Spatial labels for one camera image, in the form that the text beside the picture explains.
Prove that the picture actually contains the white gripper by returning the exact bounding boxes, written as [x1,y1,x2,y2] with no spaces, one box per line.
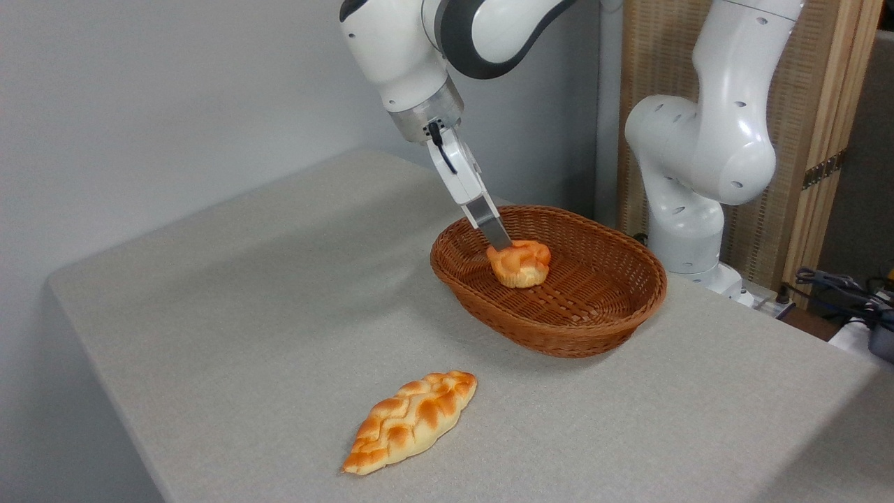
[426,126,515,252]

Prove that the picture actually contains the round orange bread roll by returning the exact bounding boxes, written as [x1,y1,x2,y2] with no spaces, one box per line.
[486,240,552,289]

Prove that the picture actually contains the brown wicker oval basket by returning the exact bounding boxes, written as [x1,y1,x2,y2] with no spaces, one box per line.
[430,205,668,359]

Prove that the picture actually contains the long braided bread loaf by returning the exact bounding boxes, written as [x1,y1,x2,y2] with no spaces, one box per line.
[342,370,478,476]

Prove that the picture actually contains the grey fabric tablecloth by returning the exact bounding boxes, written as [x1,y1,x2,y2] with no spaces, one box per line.
[45,148,894,503]

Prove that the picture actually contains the white power strip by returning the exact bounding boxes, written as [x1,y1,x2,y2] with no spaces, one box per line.
[749,285,796,320]

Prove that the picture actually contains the black metal screen hinge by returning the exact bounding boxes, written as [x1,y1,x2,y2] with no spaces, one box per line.
[802,150,847,190]

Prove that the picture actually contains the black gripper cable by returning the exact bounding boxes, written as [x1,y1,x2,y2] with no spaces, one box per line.
[427,120,459,175]

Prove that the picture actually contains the grey blue cable bundle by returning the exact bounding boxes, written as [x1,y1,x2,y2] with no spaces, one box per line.
[794,268,894,330]

